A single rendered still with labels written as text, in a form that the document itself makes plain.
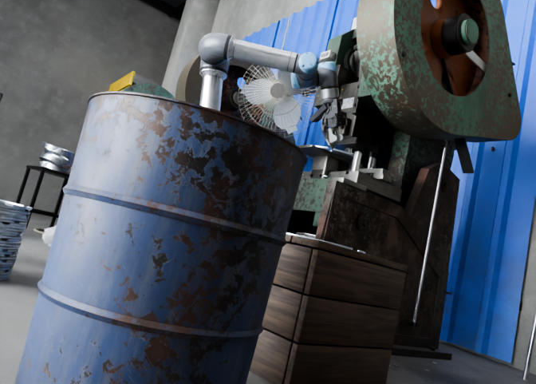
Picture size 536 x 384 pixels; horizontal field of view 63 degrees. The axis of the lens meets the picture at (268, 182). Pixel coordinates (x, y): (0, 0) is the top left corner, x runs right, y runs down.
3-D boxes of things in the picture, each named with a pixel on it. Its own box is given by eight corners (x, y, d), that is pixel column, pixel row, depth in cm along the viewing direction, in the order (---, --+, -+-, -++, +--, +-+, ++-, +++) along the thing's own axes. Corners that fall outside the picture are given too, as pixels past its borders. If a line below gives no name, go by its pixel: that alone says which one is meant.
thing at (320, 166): (305, 173, 184) (312, 143, 186) (285, 173, 196) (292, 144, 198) (345, 188, 198) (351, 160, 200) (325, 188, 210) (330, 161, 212)
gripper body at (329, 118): (335, 127, 179) (333, 98, 178) (321, 128, 186) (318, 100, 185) (348, 126, 184) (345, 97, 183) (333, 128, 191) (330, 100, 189)
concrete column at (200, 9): (127, 237, 642) (200, -22, 706) (119, 234, 674) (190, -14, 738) (153, 243, 665) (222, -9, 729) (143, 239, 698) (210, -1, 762)
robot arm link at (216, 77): (185, 165, 169) (199, 34, 178) (191, 172, 184) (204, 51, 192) (215, 168, 169) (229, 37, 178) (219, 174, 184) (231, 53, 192)
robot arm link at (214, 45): (199, 19, 167) (322, 48, 166) (202, 33, 178) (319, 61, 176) (191, 46, 165) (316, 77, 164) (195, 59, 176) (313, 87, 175)
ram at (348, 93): (345, 133, 197) (358, 73, 201) (323, 136, 209) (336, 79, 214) (370, 145, 207) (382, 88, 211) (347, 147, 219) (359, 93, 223)
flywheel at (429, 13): (442, -107, 160) (527, 3, 200) (396, -81, 177) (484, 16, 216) (398, 69, 147) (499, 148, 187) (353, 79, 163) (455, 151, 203)
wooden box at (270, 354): (286, 393, 97) (320, 240, 102) (197, 339, 126) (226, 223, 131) (385, 388, 122) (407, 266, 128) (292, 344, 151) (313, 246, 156)
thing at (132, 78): (128, 84, 680) (133, 68, 684) (107, 96, 782) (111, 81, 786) (181, 105, 732) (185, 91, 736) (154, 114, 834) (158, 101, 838)
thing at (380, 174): (382, 178, 185) (387, 156, 187) (353, 178, 199) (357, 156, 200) (391, 182, 189) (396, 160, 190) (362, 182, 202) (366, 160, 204)
